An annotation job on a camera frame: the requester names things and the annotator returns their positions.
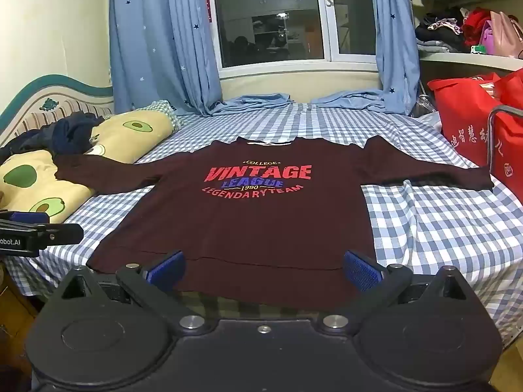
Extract yellow avocado print pillow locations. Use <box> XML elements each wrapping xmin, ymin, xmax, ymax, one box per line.
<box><xmin>0</xmin><ymin>100</ymin><xmax>180</xmax><ymax>224</ymax></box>

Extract blue checked bed sheet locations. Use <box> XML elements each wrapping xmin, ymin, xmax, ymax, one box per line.
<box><xmin>6</xmin><ymin>98</ymin><xmax>523</xmax><ymax>360</ymax></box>

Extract red fabric bag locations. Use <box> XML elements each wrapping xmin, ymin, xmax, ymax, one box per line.
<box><xmin>488</xmin><ymin>69</ymin><xmax>523</xmax><ymax>197</ymax></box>
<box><xmin>428</xmin><ymin>73</ymin><xmax>506</xmax><ymax>169</ymax></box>

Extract metal chair frame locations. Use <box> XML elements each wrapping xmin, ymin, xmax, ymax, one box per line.
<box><xmin>487</xmin><ymin>105</ymin><xmax>523</xmax><ymax>173</ymax></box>

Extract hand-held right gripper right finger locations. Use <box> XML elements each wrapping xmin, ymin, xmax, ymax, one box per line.
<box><xmin>316</xmin><ymin>250</ymin><xmax>478</xmax><ymax>333</ymax></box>

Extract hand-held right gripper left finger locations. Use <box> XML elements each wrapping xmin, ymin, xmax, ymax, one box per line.
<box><xmin>51</xmin><ymin>250</ymin><xmax>217</xmax><ymax>333</ymax></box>

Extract clear plastic wrap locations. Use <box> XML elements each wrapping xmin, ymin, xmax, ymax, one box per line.
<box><xmin>416</xmin><ymin>93</ymin><xmax>439</xmax><ymax>118</ymax></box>

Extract pink handbag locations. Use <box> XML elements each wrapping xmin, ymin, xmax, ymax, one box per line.
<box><xmin>488</xmin><ymin>10</ymin><xmax>523</xmax><ymax>58</ymax></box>

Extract pile of folded clothes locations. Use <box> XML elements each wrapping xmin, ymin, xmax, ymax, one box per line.
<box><xmin>414</xmin><ymin>14</ymin><xmax>465</xmax><ymax>52</ymax></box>

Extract blue star curtain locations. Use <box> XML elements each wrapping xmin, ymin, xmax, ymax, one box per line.
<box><xmin>108</xmin><ymin>0</ymin><xmax>295</xmax><ymax>117</ymax></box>
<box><xmin>311</xmin><ymin>0</ymin><xmax>420</xmax><ymax>117</ymax></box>

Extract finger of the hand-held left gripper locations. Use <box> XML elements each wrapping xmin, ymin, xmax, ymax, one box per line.
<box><xmin>0</xmin><ymin>210</ymin><xmax>50</xmax><ymax>224</ymax></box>
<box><xmin>36</xmin><ymin>223</ymin><xmax>85</xmax><ymax>248</ymax></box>

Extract striped teal-trimmed headboard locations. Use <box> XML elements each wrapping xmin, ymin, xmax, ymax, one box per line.
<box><xmin>0</xmin><ymin>74</ymin><xmax>116</xmax><ymax>148</ymax></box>

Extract maroon printed t-shirt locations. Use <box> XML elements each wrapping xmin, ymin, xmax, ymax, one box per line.
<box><xmin>54</xmin><ymin>137</ymin><xmax>495</xmax><ymax>307</ymax></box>

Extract white framed window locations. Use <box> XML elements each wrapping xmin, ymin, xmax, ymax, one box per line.
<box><xmin>204</xmin><ymin>0</ymin><xmax>382</xmax><ymax>79</ymax></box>

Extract dark navy clothes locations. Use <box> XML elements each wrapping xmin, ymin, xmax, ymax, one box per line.
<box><xmin>0</xmin><ymin>113</ymin><xmax>105</xmax><ymax>165</ymax></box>

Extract red cloth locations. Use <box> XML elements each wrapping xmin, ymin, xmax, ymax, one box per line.
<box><xmin>462</xmin><ymin>8</ymin><xmax>492</xmax><ymax>47</ymax></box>

